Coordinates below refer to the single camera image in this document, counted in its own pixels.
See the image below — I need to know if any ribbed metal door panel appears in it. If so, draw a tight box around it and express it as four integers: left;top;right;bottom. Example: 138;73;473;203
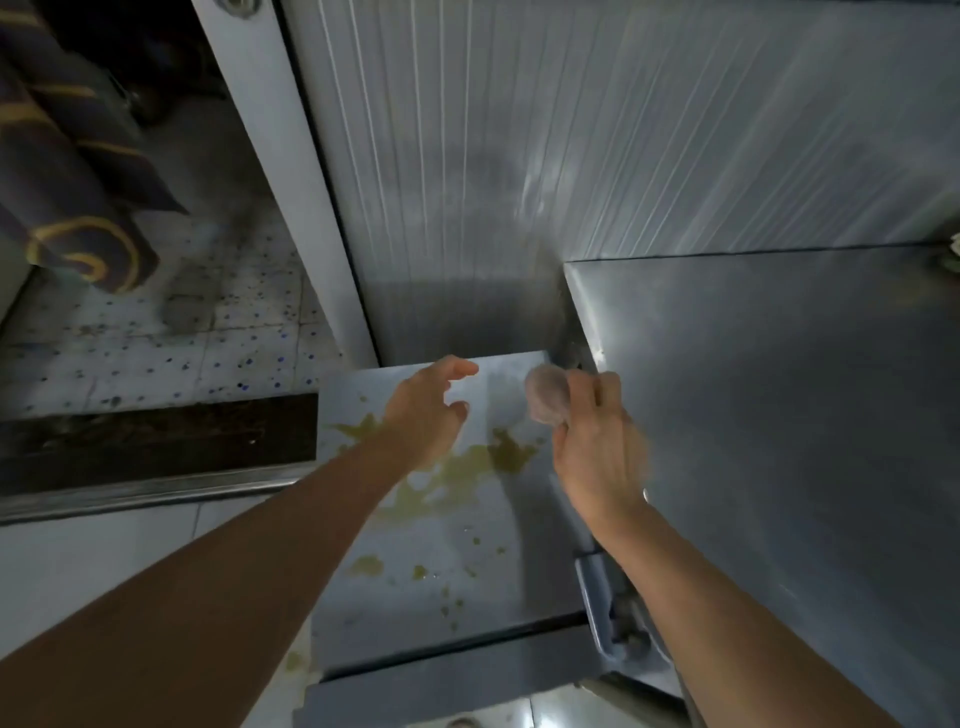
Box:
280;0;960;369

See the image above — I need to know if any dark curtain with yellow pattern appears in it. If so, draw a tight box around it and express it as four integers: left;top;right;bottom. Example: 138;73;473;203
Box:
0;0;190;295

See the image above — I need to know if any person's right hand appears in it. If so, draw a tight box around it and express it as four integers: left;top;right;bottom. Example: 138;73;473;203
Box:
551;369;653;531

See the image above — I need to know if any grey metal latch bracket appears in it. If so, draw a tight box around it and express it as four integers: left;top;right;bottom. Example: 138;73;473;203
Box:
573;549;655;682

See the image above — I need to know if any large stainless steel cabinet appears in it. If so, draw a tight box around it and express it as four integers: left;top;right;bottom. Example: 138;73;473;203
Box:
562;241;960;728

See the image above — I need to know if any person's left forearm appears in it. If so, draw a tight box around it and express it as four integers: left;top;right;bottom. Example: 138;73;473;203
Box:
0;437;412;728

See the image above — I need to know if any steel threshold rail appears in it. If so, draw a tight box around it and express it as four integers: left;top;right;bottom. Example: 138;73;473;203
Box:
0;459;320;526

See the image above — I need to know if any person's left hand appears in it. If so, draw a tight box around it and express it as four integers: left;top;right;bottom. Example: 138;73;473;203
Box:
377;356;480;476

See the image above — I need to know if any stained low steel table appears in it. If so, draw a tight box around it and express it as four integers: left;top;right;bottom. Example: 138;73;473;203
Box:
292;350;680;728

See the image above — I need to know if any white door frame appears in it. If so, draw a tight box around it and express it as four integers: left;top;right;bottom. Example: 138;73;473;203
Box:
190;0;381;370

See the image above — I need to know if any dark floor drain grate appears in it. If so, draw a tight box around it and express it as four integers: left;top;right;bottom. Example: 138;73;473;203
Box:
0;391;320;498

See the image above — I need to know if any pink scrub pad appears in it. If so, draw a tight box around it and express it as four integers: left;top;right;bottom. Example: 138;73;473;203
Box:
523;364;573;427

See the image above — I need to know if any person's right forearm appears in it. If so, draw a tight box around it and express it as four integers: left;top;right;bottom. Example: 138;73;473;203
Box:
589;499;903;728

